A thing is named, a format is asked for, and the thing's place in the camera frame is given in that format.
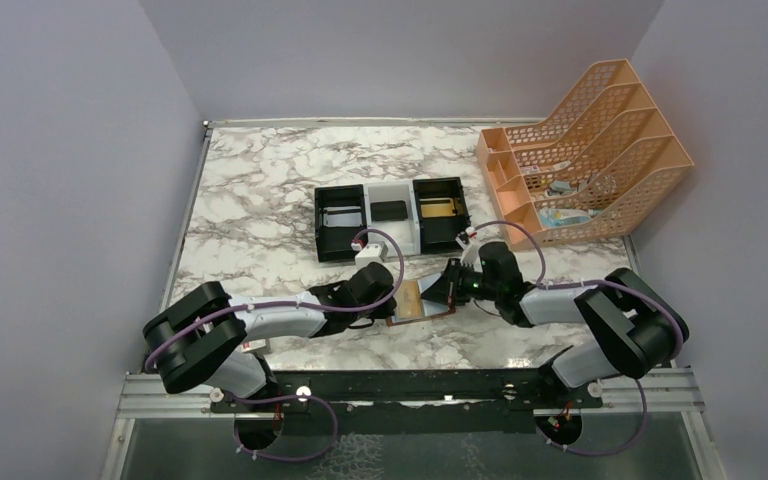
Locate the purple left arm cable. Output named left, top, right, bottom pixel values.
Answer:
left=144, top=228, right=406, bottom=464

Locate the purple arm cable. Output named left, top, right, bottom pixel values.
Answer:
left=466, top=220, right=687, bottom=457
left=144, top=228, right=406, bottom=464

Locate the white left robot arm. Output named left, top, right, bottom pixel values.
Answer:
left=142, top=262, right=403, bottom=398

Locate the orange plastic file organizer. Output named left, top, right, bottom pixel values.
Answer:
left=475, top=59, right=694, bottom=250

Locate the brown leather card holder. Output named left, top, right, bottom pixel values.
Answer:
left=386, top=273, right=456, bottom=327

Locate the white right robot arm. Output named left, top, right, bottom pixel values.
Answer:
left=420, top=241, right=689, bottom=401

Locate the gold card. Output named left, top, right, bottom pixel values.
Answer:
left=420, top=202, right=458, bottom=218
left=392, top=280, right=424, bottom=324

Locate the black card in tray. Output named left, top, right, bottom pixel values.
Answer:
left=370, top=200, right=409, bottom=222

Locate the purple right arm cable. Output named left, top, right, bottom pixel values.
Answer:
left=466, top=220, right=687, bottom=457

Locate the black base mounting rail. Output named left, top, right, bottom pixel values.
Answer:
left=115, top=367, right=707, bottom=420

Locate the black and white card tray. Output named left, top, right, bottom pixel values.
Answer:
left=314, top=177, right=470, bottom=263

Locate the gold card in tray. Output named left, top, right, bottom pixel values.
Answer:
left=420, top=202, right=458, bottom=218

